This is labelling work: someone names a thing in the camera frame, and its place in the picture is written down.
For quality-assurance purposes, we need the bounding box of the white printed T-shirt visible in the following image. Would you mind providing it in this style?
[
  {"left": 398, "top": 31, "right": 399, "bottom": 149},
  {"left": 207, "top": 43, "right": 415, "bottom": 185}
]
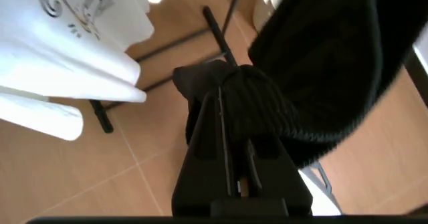
[{"left": 0, "top": 0, "right": 156, "bottom": 142}]

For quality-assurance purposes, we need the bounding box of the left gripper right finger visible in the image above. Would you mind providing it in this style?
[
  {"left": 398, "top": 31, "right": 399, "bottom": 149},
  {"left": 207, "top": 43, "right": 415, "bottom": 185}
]
[{"left": 246, "top": 135, "right": 314, "bottom": 217}]

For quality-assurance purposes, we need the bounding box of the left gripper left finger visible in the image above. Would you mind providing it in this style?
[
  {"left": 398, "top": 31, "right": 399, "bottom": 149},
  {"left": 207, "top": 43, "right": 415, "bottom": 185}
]
[{"left": 171, "top": 86, "right": 235, "bottom": 217}]

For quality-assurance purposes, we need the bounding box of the black clothes rack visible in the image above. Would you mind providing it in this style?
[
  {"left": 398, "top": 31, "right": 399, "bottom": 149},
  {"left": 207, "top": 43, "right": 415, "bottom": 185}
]
[{"left": 88, "top": 0, "right": 245, "bottom": 134}]

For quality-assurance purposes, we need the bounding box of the black ribbed garment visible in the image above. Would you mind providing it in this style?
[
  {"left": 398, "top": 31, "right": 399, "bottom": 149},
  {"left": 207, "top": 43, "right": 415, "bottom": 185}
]
[{"left": 172, "top": 0, "right": 428, "bottom": 171}]

